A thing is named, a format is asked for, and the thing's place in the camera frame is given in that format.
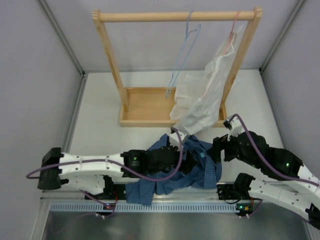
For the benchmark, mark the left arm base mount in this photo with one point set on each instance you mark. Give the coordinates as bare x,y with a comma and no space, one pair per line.
110,192

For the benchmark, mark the blue checked shirt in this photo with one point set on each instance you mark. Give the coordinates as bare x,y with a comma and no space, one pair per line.
197,170

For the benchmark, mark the aluminium frame post right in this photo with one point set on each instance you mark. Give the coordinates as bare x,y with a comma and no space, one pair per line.
283,32

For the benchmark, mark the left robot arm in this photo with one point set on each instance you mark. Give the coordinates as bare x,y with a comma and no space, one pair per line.
97,174

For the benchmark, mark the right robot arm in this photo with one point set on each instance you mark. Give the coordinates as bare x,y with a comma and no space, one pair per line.
278,164

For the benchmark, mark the aluminium frame post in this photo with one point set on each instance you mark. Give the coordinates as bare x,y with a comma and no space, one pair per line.
60,34
283,32

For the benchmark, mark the grey slotted cable duct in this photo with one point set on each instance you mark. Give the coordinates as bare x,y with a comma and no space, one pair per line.
158,207

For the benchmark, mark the wooden clothes rack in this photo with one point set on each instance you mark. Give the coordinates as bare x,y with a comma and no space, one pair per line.
147,106

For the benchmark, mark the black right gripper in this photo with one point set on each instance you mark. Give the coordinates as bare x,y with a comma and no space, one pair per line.
219,144

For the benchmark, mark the aluminium frame post left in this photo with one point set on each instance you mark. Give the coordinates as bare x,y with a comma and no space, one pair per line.
60,34

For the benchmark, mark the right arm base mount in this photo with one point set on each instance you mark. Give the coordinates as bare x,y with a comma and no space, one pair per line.
239,190

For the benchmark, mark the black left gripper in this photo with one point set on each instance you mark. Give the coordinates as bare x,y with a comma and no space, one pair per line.
185,163

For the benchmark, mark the pink wire hanger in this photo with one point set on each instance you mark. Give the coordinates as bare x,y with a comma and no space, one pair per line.
231,35

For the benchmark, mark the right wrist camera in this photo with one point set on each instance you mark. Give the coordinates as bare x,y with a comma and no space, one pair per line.
234,126

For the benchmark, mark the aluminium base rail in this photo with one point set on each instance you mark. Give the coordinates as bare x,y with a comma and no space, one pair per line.
179,195

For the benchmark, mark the white shirt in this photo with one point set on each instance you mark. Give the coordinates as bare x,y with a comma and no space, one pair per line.
198,98

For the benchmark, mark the blue wire hanger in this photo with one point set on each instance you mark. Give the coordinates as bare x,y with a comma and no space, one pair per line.
190,39

